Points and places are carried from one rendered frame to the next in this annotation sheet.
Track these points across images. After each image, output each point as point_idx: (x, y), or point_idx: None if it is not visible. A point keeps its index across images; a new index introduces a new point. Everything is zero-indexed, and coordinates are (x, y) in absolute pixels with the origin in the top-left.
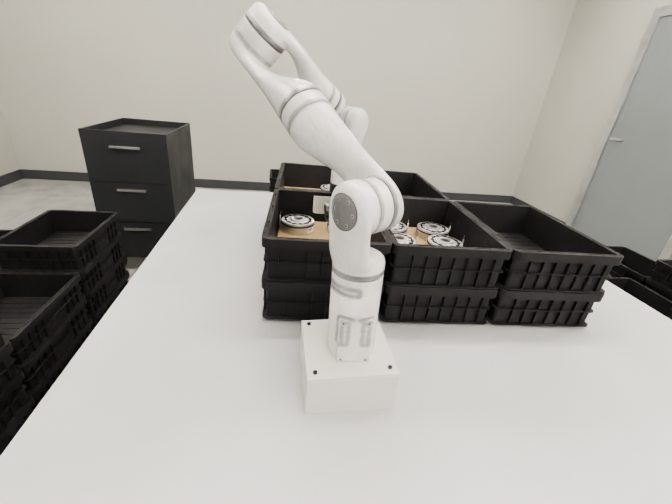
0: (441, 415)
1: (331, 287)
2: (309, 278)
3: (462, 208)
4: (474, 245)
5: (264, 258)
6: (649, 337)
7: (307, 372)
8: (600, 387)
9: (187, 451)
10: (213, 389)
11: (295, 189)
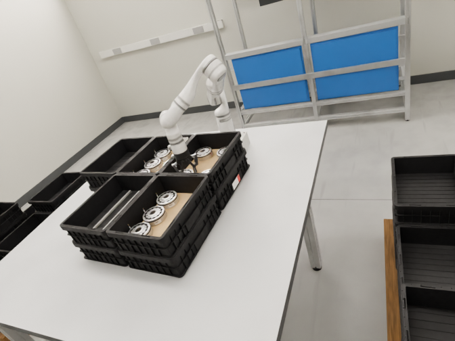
0: None
1: (231, 118)
2: None
3: (124, 164)
4: (146, 157)
5: (242, 142)
6: None
7: (246, 132)
8: None
9: (280, 136)
10: (273, 146)
11: (196, 174)
